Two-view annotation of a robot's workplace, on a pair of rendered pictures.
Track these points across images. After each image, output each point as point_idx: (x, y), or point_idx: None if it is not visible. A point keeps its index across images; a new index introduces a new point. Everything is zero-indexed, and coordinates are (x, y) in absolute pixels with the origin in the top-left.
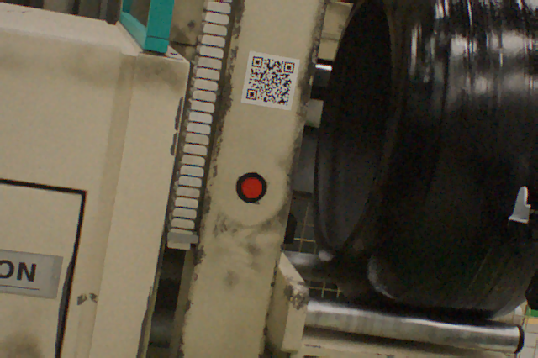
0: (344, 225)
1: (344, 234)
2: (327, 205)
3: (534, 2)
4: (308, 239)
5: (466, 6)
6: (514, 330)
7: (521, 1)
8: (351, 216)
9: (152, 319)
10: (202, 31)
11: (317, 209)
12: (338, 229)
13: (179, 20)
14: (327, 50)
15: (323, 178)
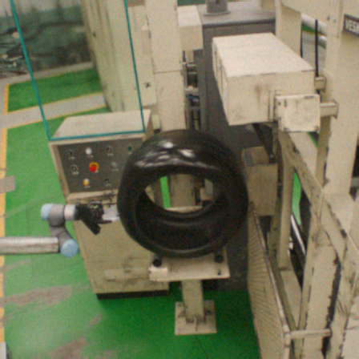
0: (222, 218)
1: (219, 219)
2: (209, 206)
3: (135, 157)
4: (308, 236)
5: (134, 151)
6: (153, 259)
7: (136, 155)
8: (225, 217)
9: (295, 234)
10: (277, 137)
11: (207, 205)
12: (218, 217)
13: (274, 131)
14: (289, 159)
15: (216, 198)
